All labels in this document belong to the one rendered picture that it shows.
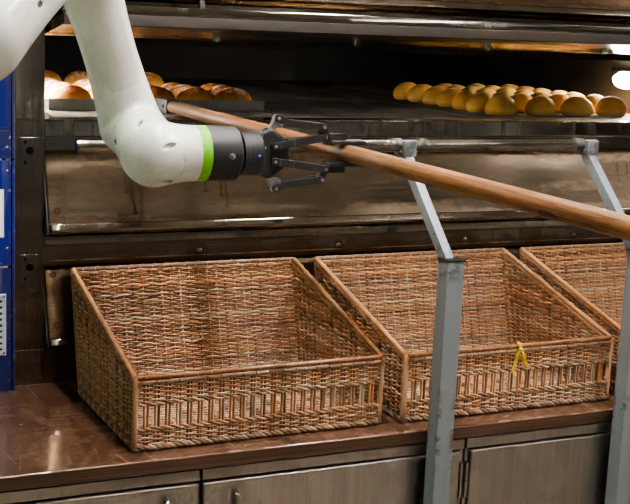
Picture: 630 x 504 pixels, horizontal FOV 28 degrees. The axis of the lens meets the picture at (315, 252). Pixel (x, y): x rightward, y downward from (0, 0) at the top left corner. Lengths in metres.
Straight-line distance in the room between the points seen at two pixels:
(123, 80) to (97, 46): 0.07
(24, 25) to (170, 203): 1.33
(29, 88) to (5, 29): 1.21
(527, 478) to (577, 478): 0.14
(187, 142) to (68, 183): 0.87
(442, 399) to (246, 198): 0.71
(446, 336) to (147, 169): 0.84
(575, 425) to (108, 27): 1.44
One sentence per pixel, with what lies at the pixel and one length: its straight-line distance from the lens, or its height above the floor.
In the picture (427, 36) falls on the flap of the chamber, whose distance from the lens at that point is 2.97.
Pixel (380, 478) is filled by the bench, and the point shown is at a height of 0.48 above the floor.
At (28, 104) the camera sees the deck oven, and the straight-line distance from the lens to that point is 2.80.
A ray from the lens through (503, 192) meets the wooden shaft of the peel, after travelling 1.74.
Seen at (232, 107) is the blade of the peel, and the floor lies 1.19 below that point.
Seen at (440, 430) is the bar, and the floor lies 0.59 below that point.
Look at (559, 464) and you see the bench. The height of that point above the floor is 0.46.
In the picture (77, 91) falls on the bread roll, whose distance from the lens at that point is 3.06.
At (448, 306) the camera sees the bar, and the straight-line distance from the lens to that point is 2.56.
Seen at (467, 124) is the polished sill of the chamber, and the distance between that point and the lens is 3.22.
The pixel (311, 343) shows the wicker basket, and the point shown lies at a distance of 2.95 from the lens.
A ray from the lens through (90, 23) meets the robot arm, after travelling 2.04.
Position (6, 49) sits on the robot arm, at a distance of 1.60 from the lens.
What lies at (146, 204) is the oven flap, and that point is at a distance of 2.89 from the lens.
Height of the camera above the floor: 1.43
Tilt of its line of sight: 11 degrees down
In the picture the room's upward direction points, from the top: 3 degrees clockwise
